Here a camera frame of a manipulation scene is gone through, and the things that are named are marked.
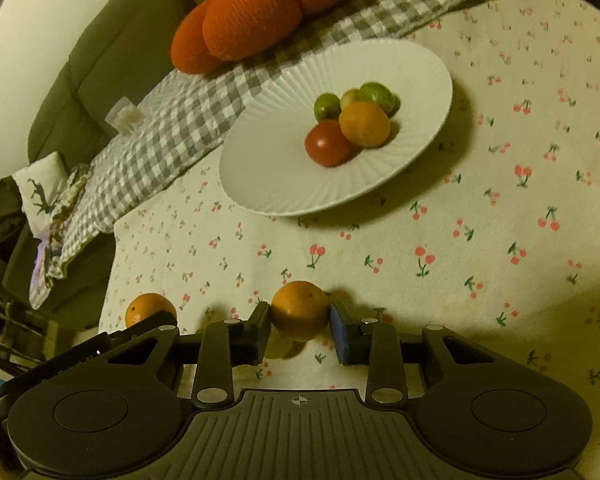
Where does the small orange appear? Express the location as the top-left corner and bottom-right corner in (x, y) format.
(271, 281), (330, 342)

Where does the large orange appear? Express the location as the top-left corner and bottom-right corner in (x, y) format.
(124, 292), (176, 328)

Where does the red tomato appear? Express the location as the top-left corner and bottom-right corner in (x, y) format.
(304, 120), (352, 168)

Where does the green tomato fruit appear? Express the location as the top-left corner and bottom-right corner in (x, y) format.
(313, 92), (341, 122)

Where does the yellow fruit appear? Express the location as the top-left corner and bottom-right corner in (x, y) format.
(340, 88), (360, 110)

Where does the dark floral fabric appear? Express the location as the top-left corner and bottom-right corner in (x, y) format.
(44, 164), (92, 270)

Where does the cherry print tablecloth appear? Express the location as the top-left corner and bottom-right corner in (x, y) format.
(99, 0), (600, 479)

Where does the white ribbed plate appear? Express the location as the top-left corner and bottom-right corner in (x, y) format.
(219, 39), (453, 217)

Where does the white printed pillow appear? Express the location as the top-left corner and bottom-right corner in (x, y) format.
(12, 152), (68, 237)

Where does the grey checkered blanket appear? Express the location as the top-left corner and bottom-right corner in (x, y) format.
(24, 0), (490, 309)

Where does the clear cotton swab box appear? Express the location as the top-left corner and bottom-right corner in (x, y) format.
(105, 96), (145, 136)

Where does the dark green sofa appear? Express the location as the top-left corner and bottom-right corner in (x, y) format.
(0, 0), (261, 331)

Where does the orange pumpkin cushion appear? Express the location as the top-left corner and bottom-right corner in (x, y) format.
(171, 0), (341, 74)

